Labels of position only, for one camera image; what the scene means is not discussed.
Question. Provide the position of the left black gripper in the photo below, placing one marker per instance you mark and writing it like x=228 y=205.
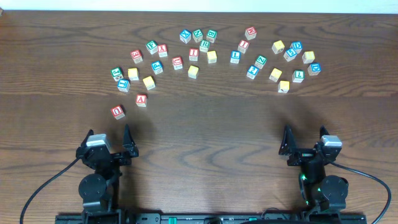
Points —
x=111 y=156

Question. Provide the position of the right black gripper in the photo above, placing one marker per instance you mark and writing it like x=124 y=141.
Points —
x=305 y=156

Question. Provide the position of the yellow O block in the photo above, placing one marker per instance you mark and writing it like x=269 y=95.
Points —
x=133 y=74

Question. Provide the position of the yellow C block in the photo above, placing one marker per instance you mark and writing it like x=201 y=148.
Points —
x=193 y=72

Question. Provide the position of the green R block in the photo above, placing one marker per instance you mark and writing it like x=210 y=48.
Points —
x=204 y=46

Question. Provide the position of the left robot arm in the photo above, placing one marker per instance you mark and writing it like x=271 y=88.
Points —
x=100 y=189

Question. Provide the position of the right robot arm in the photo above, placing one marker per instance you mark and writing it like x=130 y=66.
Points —
x=324 y=194

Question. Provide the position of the red U block lower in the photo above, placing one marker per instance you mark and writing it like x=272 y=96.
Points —
x=118 y=112

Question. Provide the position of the red u block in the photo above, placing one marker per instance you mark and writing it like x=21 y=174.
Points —
x=177 y=63
x=118 y=112

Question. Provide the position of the red A block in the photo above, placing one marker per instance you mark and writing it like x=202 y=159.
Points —
x=141 y=100

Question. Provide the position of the yellow block right lower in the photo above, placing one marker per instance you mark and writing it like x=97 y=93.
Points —
x=283 y=86

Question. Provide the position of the blue T block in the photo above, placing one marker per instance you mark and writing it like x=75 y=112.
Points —
x=123 y=85

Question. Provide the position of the green L block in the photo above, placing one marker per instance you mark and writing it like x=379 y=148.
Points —
x=298 y=76

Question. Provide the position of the green J block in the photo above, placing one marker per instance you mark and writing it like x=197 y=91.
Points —
x=117 y=74

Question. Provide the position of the yellow block left lower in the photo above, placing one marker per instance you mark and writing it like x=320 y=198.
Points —
x=149 y=82

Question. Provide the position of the blue D block lower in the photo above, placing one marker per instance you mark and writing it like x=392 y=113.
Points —
x=314 y=69

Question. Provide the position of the blue d block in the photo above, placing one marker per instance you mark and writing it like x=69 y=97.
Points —
x=296 y=46
x=314 y=69

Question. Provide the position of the yellow block right middle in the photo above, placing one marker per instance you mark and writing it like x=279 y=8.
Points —
x=275 y=74

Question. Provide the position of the yellow block far right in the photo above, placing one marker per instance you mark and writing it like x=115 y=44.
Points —
x=308 y=57

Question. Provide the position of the blue 2 block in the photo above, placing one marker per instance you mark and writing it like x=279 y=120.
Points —
x=252 y=72

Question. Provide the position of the blue S block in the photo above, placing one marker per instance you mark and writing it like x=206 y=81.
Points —
x=290 y=54

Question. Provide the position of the blue P block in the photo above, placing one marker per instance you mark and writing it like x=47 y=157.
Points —
x=157 y=67

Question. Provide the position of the red G block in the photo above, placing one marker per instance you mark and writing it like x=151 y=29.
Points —
x=136 y=56

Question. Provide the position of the green Z block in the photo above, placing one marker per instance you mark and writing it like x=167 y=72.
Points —
x=260 y=61

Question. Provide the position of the blue D block upper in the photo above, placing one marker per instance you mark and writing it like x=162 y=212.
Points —
x=296 y=46

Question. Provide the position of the yellow block right upper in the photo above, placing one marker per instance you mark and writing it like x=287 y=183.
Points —
x=278 y=47

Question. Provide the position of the green F block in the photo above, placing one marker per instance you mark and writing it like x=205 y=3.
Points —
x=152 y=47

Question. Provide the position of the red U block upper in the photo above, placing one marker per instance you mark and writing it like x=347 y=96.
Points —
x=177 y=63

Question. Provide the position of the red Y block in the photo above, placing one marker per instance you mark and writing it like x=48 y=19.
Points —
x=162 y=50

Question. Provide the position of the blue L block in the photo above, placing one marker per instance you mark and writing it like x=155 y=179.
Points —
x=235 y=56

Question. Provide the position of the red I block right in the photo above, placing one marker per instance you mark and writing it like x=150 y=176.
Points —
x=243 y=46

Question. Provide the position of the red i block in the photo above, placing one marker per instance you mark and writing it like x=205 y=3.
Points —
x=243 y=46
x=193 y=54

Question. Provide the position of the red M block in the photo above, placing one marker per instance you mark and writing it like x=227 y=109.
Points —
x=250 y=33

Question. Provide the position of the red I block left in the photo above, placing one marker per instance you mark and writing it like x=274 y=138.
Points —
x=193 y=54

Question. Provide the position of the yellow block centre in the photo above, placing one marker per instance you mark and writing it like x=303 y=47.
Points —
x=212 y=56

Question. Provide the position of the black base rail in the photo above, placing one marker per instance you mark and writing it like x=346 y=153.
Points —
x=155 y=218

